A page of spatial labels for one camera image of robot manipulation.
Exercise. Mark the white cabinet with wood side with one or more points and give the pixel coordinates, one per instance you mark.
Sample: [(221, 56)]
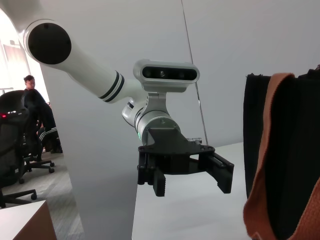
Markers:
[(22, 222)]

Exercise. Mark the black office chair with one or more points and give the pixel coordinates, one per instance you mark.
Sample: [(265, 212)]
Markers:
[(12, 130), (15, 197)]

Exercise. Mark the seated person in dark clothes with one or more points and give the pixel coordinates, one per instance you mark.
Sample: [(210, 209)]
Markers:
[(40, 107)]

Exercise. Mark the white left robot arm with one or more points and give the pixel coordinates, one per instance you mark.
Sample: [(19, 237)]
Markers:
[(87, 72)]

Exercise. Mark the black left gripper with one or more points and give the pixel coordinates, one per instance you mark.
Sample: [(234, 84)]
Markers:
[(170, 150)]

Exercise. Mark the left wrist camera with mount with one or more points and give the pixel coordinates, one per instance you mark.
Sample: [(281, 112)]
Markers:
[(170, 73)]

